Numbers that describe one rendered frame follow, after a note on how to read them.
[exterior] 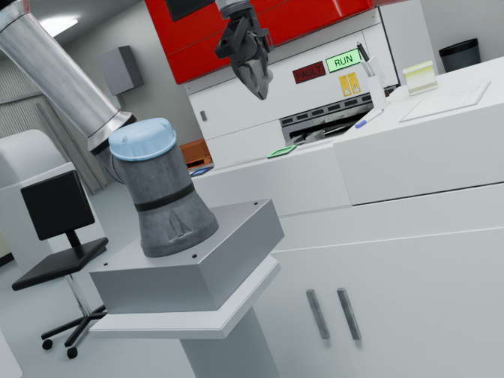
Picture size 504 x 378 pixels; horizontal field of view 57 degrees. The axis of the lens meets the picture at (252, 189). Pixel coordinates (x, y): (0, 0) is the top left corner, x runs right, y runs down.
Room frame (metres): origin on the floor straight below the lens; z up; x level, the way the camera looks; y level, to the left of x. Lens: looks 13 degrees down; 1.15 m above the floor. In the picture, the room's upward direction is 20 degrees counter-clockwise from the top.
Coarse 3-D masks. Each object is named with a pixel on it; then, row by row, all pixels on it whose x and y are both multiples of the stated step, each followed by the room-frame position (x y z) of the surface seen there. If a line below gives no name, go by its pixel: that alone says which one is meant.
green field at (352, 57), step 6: (348, 54) 1.55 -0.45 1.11; (354, 54) 1.54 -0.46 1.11; (330, 60) 1.59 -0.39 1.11; (336, 60) 1.58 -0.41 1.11; (342, 60) 1.56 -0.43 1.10; (348, 60) 1.55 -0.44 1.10; (354, 60) 1.54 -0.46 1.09; (360, 60) 1.53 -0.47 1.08; (330, 66) 1.59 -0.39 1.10; (336, 66) 1.58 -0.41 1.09; (342, 66) 1.57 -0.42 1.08
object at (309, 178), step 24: (312, 144) 1.07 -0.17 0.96; (216, 168) 1.23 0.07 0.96; (240, 168) 1.11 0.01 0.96; (264, 168) 1.07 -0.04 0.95; (288, 168) 1.04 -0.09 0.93; (312, 168) 1.01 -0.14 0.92; (336, 168) 0.97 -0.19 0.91; (216, 192) 1.17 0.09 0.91; (240, 192) 1.12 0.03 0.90; (264, 192) 1.09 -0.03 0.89; (288, 192) 1.05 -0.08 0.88; (312, 192) 1.02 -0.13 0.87; (336, 192) 0.98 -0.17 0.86
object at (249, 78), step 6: (246, 66) 1.09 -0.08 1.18; (240, 72) 1.10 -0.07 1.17; (246, 72) 1.09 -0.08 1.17; (252, 72) 1.09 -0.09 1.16; (246, 78) 1.09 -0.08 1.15; (252, 78) 1.09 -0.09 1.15; (246, 84) 1.10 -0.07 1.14; (252, 84) 1.09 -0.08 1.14; (252, 90) 1.09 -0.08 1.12; (258, 90) 1.09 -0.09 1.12; (258, 96) 1.09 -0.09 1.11
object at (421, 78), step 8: (424, 64) 1.18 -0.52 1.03; (432, 64) 1.17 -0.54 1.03; (408, 72) 1.20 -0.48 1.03; (416, 72) 1.19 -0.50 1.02; (424, 72) 1.18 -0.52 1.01; (432, 72) 1.18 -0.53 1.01; (408, 80) 1.20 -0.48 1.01; (416, 80) 1.19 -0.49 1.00; (424, 80) 1.18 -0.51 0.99; (432, 80) 1.18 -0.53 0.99; (408, 88) 1.20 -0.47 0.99; (416, 88) 1.19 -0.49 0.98; (424, 88) 1.19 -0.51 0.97; (432, 88) 1.18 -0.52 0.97
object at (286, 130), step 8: (368, 104) 1.53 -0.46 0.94; (336, 112) 1.60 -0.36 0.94; (344, 112) 1.58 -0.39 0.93; (352, 112) 1.56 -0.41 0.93; (360, 112) 1.55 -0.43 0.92; (312, 120) 1.65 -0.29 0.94; (320, 120) 1.63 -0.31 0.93; (328, 120) 1.62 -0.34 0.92; (288, 128) 1.71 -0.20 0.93; (296, 128) 1.69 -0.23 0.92; (288, 136) 1.72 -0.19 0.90
